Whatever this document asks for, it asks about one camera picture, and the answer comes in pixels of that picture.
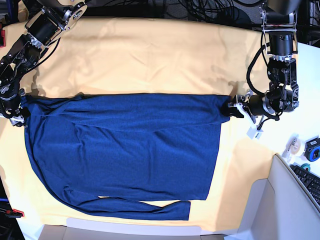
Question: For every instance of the blue black tape measure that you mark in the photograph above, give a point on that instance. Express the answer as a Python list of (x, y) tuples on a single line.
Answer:
[(312, 149)]

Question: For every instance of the black keyboard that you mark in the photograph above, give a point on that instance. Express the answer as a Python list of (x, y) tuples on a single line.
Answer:
[(310, 181)]

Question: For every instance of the green tape roll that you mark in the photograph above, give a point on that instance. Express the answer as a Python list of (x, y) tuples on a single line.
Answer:
[(305, 167)]

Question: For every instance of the red black clamp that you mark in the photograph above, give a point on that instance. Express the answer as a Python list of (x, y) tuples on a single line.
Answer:
[(13, 213), (2, 38)]

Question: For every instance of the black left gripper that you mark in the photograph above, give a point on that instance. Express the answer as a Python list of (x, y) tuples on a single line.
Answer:
[(254, 105)]

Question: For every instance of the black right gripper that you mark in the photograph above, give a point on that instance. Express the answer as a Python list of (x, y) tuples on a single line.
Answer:
[(10, 108)]

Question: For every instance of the blue long-sleeve shirt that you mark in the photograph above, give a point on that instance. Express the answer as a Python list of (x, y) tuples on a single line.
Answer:
[(131, 156)]

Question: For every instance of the white tape dispenser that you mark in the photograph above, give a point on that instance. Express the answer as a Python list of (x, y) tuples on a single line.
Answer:
[(295, 147)]

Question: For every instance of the red black clamp lower left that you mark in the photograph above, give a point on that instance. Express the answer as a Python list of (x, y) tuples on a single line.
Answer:
[(13, 213)]

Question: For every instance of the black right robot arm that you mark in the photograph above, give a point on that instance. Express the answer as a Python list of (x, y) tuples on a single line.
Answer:
[(54, 18)]

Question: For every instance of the red black clamp upper left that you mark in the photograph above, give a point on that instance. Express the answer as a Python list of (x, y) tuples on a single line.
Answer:
[(2, 38)]

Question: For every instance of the yellow table cloth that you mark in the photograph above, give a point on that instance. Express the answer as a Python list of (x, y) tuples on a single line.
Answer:
[(122, 55)]

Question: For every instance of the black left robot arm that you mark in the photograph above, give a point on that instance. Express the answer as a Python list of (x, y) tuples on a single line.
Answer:
[(279, 42)]

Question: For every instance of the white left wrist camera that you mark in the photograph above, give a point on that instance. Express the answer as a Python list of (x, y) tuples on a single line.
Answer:
[(254, 133)]

